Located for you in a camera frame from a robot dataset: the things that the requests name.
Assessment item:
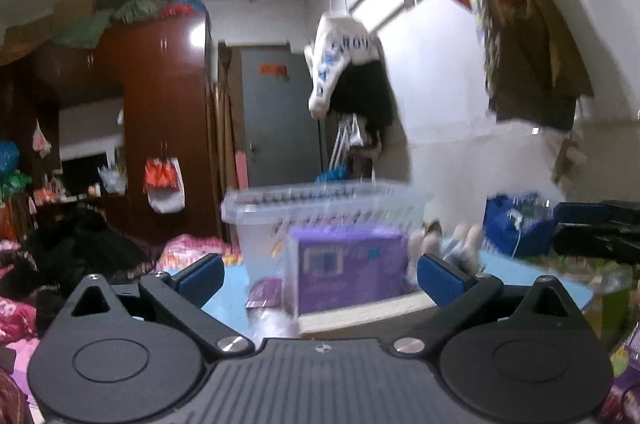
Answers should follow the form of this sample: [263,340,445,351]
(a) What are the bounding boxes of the plush toy with white feet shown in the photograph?
[407,219,484,285]

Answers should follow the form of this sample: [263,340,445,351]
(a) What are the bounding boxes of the purple box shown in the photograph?
[282,226,409,317]

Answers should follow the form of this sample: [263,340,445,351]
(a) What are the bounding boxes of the pink floral bedding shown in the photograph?
[155,233,243,273]

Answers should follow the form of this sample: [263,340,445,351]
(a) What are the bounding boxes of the blue shopping bag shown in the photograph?
[483,192,558,259]

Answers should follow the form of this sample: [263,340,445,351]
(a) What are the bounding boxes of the orange white plastic bag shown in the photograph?
[143,158,186,214]

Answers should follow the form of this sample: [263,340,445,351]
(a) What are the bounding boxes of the clear plastic basket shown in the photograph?
[221,181,432,285]

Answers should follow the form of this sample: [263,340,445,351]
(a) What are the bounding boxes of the blue plastic bag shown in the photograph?
[316,164,350,184]

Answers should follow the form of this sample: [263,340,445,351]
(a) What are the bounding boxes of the grey metal door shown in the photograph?
[241,47,322,188]

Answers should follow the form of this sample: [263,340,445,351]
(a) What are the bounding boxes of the black hanging garment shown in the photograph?
[329,60,396,160]

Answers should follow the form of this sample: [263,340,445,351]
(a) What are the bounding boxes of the brown wooden wardrobe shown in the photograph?
[35,13,221,243]

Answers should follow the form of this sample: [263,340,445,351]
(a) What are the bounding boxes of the olive hanging bags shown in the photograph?
[480,0,594,132]

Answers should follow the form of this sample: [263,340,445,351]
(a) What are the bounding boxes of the white hanging jacket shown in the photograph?
[304,13,381,120]

